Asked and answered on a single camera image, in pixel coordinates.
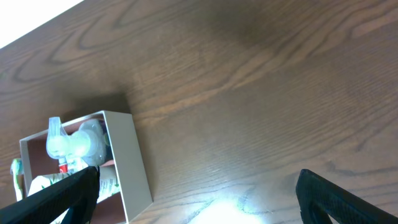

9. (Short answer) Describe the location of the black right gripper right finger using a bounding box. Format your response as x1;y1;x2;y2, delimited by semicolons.
295;169;397;224

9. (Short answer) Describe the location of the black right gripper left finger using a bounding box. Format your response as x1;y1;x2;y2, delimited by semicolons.
1;166;100;224

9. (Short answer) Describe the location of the white tube gold cap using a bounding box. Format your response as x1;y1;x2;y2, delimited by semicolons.
28;166;125;224

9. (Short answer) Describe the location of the green white toothbrush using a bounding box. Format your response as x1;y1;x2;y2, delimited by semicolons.
10;158;24;202

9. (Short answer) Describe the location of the blue liquid clear bottle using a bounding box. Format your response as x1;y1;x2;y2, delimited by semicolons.
46;117;113;166

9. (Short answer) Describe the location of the white box pink interior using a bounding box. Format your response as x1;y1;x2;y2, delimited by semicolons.
19;111;153;223

